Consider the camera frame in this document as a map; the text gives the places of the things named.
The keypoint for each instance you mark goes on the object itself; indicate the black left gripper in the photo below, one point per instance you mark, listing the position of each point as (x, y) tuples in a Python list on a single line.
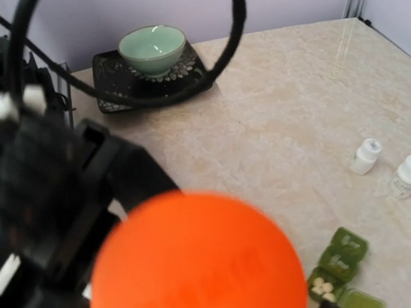
[(56, 187)]

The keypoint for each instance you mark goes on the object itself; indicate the red cylindrical can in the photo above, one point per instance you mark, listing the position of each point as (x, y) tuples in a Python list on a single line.
[(197, 249)]

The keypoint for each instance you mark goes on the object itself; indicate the green pill organizer box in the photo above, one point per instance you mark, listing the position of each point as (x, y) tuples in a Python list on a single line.
[(328, 284)]

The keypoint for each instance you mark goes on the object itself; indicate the small white pill bottle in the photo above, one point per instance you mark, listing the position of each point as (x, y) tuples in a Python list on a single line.
[(400, 184)]

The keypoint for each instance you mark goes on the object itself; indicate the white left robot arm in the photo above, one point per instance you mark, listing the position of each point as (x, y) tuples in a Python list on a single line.
[(19, 96)]

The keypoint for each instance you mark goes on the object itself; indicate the black square tray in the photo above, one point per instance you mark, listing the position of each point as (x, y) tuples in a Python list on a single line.
[(111, 74)]

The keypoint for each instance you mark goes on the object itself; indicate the green ceramic bowl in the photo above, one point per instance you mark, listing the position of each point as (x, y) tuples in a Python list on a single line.
[(152, 50)]

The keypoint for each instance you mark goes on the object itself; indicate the left aluminium frame post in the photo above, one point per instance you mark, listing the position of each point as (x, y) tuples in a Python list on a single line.
[(354, 9)]

